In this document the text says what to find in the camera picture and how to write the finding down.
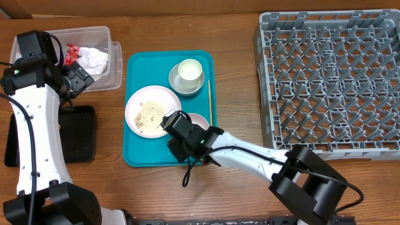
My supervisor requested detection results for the grey saucer bowl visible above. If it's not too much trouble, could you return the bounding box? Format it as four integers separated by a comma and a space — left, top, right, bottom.
169, 64, 205, 96

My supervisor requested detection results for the clear plastic bin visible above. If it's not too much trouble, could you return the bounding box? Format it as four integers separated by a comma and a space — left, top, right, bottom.
9, 26, 123, 93

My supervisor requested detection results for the large white plate with crumbs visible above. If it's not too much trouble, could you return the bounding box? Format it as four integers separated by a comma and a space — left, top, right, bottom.
125, 85, 182, 138

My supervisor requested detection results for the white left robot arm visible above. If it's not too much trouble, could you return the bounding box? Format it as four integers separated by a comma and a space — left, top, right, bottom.
1, 30, 130, 224

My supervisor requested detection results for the small white bowl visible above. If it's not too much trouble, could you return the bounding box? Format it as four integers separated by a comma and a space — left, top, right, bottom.
188, 113, 209, 130

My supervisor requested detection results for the teal plastic tray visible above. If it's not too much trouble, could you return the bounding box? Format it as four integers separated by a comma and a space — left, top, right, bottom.
122, 50, 218, 168

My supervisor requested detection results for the white cup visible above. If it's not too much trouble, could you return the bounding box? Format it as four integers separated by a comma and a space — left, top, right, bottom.
177, 59, 203, 89

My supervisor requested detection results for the grey dishwasher rack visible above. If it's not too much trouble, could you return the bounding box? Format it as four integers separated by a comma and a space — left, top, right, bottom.
254, 9, 399, 160

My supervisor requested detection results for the black tray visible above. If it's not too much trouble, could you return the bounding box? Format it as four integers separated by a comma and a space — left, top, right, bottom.
4, 105, 96, 168

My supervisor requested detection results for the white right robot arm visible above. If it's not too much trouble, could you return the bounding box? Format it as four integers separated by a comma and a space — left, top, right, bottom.
161, 110, 347, 224

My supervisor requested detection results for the wooden chopstick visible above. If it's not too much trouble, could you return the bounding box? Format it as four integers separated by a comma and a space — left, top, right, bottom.
208, 80, 213, 126

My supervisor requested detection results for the red snack wrapper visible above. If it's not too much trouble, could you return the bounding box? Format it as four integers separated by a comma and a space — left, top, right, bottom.
64, 43, 80, 66

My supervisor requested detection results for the white napkin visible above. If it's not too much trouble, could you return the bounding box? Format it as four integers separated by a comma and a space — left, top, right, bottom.
77, 47, 109, 75

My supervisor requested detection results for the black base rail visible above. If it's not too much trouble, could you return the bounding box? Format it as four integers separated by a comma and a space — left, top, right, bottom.
134, 216, 357, 225

